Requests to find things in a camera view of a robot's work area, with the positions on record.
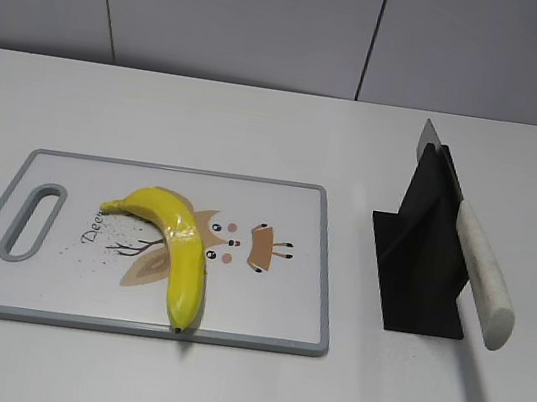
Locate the knife with white handle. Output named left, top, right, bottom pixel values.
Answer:
left=415, top=119, right=516, bottom=351

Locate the yellow plastic banana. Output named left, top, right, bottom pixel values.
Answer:
left=100, top=187, right=206, bottom=333

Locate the white grey-rimmed cutting board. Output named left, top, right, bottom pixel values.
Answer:
left=0, top=149, right=329, bottom=357

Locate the black knife stand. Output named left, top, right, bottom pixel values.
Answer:
left=372, top=143, right=469, bottom=340

